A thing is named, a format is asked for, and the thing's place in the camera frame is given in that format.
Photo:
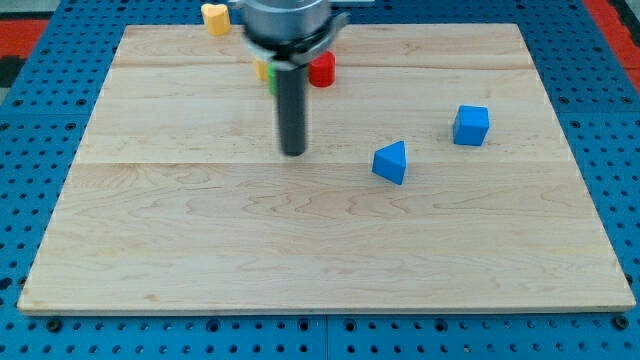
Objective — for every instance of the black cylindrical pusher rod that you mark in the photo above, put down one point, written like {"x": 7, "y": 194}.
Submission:
{"x": 290, "y": 93}

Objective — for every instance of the blue triangle block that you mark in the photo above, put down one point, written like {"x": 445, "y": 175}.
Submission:
{"x": 390, "y": 162}

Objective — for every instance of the blue cube block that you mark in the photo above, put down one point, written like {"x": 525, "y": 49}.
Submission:
{"x": 471, "y": 125}

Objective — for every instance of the green block behind rod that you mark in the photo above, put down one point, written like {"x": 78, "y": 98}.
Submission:
{"x": 272, "y": 80}

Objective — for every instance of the yellow block behind rod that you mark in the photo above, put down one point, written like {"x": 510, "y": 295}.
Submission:
{"x": 261, "y": 69}

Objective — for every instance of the red cylinder block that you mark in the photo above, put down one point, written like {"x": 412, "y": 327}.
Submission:
{"x": 322, "y": 70}

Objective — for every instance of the yellow heart block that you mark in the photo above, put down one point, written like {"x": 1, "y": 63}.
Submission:
{"x": 216, "y": 18}

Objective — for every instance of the light wooden board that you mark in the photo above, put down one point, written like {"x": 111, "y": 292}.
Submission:
{"x": 179, "y": 201}

